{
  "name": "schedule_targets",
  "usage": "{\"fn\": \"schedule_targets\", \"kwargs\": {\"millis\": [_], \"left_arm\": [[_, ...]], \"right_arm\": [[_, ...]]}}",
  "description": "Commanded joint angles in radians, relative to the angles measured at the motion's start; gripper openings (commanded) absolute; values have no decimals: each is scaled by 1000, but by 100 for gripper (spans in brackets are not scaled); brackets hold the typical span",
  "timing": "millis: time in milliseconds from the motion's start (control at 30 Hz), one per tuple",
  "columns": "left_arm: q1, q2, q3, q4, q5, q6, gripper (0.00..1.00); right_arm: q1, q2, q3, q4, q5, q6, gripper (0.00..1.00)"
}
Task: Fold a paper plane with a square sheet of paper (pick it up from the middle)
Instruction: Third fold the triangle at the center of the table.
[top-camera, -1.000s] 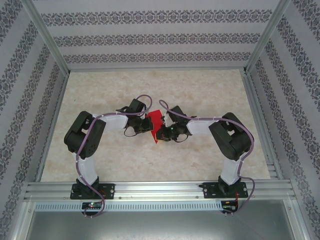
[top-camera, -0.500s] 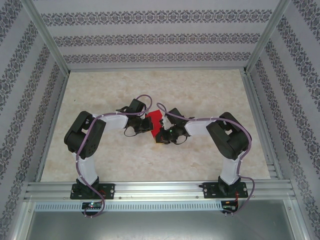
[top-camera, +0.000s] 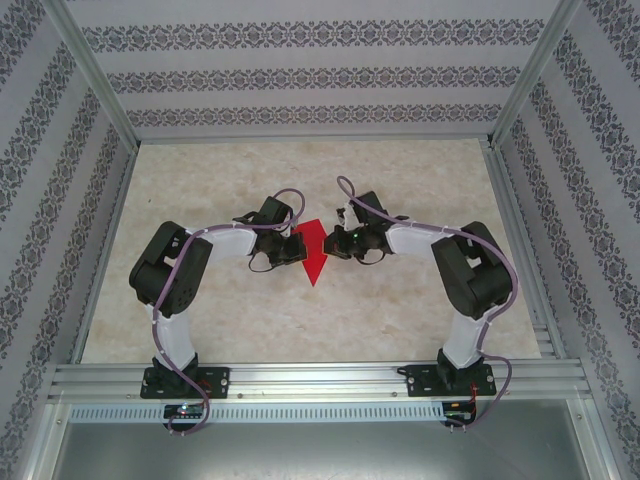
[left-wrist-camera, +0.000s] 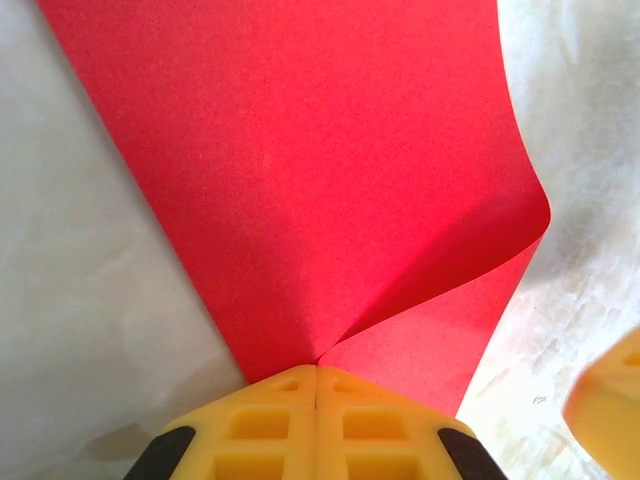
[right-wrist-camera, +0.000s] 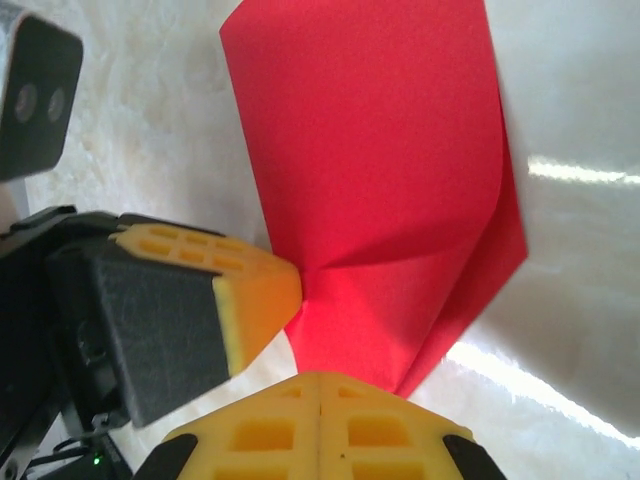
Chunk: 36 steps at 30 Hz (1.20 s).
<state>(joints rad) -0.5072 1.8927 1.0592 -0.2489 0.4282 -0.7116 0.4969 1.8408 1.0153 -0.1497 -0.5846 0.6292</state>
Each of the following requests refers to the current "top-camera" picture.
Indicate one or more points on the red paper sheet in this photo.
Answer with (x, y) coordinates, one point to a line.
(314, 265)

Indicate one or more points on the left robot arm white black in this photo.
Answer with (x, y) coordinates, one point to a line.
(172, 340)

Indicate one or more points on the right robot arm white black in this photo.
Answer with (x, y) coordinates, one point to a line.
(465, 335)

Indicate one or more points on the grey metal sheet panel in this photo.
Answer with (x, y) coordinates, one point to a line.
(320, 455)

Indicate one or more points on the aluminium frame cross beam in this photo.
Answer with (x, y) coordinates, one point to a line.
(310, 138)

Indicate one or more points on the aluminium mounting rail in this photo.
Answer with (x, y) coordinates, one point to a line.
(310, 380)

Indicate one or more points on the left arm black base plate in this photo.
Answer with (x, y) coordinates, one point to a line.
(215, 382)

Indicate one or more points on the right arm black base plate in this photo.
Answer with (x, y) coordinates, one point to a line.
(422, 380)

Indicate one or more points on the right aluminium side rail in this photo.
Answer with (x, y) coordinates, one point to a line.
(530, 250)

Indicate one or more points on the aluminium side rail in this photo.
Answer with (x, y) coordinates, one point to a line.
(100, 265)
(530, 250)

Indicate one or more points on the left aluminium side rail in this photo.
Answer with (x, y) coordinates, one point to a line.
(100, 265)

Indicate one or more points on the right aluminium frame post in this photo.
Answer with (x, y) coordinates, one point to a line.
(535, 65)

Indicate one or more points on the aluminium frame post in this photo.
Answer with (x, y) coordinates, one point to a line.
(90, 65)
(535, 65)

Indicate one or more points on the left aluminium frame post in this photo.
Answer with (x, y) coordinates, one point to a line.
(90, 65)

